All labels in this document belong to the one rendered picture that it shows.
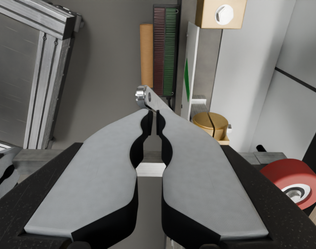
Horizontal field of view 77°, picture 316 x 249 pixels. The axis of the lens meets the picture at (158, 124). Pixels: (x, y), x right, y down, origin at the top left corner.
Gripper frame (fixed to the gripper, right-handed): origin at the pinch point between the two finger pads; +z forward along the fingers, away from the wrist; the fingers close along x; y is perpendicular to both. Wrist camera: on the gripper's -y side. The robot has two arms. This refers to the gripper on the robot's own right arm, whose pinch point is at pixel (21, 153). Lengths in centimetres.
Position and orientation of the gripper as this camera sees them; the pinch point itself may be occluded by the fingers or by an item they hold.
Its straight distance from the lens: 42.1
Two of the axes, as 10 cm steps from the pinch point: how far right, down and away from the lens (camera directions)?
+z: 0.0, -5.1, 8.6
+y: -10.0, -0.1, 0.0
